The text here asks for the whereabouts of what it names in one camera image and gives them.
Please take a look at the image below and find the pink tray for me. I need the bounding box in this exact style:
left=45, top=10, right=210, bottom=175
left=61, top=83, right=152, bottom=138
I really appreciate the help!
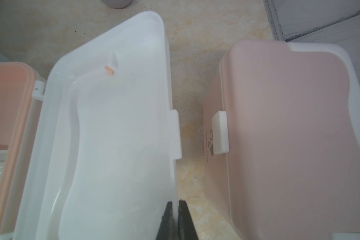
left=0, top=62, right=38, bottom=228

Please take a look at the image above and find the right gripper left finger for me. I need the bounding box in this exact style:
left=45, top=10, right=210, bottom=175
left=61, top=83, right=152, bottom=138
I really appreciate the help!
left=156, top=202, right=174, bottom=240

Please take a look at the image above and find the white pink medicine box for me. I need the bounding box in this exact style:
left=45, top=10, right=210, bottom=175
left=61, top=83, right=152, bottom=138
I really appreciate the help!
left=0, top=11, right=182, bottom=240

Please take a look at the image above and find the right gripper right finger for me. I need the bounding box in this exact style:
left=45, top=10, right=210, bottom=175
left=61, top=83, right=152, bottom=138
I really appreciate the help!
left=178, top=200, right=199, bottom=240

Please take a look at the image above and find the grey round object behind box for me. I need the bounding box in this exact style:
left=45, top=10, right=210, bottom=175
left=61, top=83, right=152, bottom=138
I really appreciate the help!
left=101, top=0, right=132, bottom=9

